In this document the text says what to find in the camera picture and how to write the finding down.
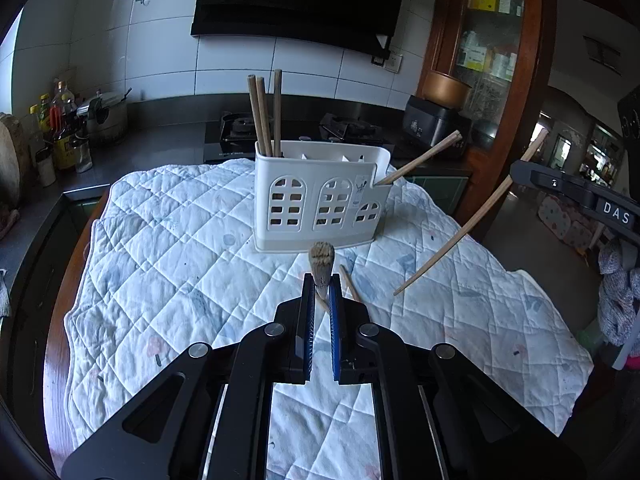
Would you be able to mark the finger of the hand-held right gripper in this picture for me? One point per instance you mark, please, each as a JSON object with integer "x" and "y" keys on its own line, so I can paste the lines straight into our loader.
{"x": 550, "y": 181}

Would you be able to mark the wall socket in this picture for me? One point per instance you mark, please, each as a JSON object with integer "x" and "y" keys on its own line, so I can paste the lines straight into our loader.
{"x": 387, "y": 62}

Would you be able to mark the black countertop appliance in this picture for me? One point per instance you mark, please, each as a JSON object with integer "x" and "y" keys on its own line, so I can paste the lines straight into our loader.
{"x": 435, "y": 127}

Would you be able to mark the steel cooking pot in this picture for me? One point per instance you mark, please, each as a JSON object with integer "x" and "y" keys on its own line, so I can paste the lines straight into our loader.
{"x": 107, "y": 120}

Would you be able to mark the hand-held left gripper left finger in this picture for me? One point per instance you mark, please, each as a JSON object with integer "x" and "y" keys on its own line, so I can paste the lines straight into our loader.
{"x": 309, "y": 332}

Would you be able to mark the small clear jar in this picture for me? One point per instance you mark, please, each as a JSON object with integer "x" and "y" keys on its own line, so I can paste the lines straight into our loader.
{"x": 84, "y": 156}

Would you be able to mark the black gas stove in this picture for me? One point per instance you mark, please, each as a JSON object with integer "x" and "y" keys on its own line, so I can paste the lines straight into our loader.
{"x": 235, "y": 142}

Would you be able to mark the clear dark sauce bottle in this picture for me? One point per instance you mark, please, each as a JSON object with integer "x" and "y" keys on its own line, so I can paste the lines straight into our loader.
{"x": 62, "y": 107}

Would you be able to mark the yellow-capped bottle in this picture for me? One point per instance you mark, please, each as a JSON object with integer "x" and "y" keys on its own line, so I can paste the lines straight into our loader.
{"x": 45, "y": 112}

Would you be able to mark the wooden glass-door cabinet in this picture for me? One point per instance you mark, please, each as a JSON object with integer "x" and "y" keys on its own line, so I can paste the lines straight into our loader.
{"x": 537, "y": 60}

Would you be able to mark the white quilted cloth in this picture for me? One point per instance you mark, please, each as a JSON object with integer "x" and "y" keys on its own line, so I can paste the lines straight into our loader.
{"x": 200, "y": 260}

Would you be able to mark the black range hood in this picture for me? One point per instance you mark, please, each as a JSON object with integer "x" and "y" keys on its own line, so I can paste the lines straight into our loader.
{"x": 300, "y": 0}

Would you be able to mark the round wooden chopping block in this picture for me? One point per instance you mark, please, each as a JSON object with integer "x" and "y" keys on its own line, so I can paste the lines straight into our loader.
{"x": 12, "y": 160}

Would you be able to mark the grey knit rag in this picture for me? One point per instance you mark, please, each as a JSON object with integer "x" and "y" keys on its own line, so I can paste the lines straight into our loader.
{"x": 4, "y": 292}

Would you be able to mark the copper bowl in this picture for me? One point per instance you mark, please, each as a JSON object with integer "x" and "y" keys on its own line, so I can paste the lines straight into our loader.
{"x": 447, "y": 91}

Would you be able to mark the yellow tin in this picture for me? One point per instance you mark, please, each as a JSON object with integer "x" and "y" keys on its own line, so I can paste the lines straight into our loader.
{"x": 65, "y": 154}

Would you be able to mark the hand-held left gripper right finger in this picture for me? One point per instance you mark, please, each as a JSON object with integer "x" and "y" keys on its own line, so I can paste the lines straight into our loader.
{"x": 336, "y": 335}

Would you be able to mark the white plastic utensil holder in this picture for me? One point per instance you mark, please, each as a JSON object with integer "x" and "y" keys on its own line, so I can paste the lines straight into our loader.
{"x": 320, "y": 200}

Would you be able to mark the person's right hand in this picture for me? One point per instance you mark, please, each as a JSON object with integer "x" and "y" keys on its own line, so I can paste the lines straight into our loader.
{"x": 617, "y": 295}

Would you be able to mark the pinkish rag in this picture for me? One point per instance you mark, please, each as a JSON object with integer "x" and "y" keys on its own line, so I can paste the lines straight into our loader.
{"x": 7, "y": 224}

